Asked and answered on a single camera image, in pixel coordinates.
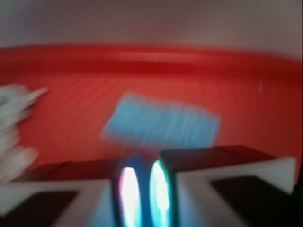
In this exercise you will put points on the crumpled white paper towel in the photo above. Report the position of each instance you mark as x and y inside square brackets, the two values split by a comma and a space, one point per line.
[15, 99]

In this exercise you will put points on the blue sponge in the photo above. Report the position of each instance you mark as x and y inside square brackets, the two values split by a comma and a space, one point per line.
[146, 121]

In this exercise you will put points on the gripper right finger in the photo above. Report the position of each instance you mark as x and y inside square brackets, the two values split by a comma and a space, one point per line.
[222, 186]

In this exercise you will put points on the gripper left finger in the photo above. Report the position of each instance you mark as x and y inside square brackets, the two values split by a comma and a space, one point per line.
[71, 194]

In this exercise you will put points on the red plastic tray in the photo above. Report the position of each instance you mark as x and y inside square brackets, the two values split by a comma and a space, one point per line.
[258, 96]

